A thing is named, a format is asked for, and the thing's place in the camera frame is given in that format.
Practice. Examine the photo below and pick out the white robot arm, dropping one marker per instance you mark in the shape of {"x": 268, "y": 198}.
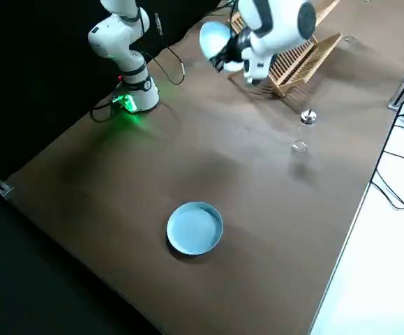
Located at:
{"x": 132, "y": 63}

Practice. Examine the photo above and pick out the wooden dish rack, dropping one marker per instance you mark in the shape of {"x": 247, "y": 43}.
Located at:
{"x": 303, "y": 66}

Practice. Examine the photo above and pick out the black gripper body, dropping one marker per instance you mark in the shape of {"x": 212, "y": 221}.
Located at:
{"x": 238, "y": 47}

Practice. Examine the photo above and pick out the clear bottle silver cap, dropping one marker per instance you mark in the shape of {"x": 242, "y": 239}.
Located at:
{"x": 308, "y": 117}

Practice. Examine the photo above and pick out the blue plate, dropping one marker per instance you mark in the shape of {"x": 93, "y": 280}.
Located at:
{"x": 214, "y": 38}
{"x": 193, "y": 228}

